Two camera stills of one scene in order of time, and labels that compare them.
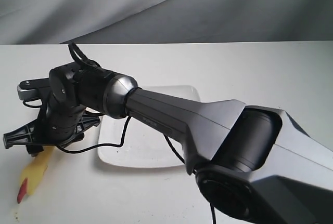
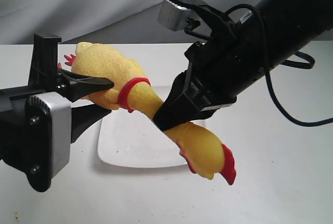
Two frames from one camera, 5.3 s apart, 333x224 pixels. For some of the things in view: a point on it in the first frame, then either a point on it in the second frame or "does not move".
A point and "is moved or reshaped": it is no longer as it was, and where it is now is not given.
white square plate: (145, 145) does not move
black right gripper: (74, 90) → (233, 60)
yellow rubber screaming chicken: (34, 172) is moved or reshaped
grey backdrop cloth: (104, 9) does not move
